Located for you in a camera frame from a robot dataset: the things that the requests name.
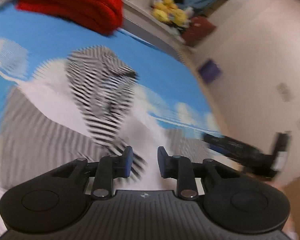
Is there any red knitted sweater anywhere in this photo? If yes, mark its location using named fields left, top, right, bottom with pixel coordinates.
left=16, top=0, right=123, bottom=35

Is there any dark red bag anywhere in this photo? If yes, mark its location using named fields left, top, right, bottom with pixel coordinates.
left=181, top=16, right=217, bottom=47

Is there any blue white patterned bedsheet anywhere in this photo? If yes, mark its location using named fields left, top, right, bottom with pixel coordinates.
left=0, top=4, right=223, bottom=238

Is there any yellow plush toy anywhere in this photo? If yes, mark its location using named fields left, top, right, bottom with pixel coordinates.
left=151, top=0, right=190, bottom=28

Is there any purple box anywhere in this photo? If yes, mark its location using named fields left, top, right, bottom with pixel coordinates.
left=198, top=59, right=222, bottom=84

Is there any black white striped shirt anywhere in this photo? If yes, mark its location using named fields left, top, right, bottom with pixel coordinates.
left=0, top=46, right=211, bottom=189

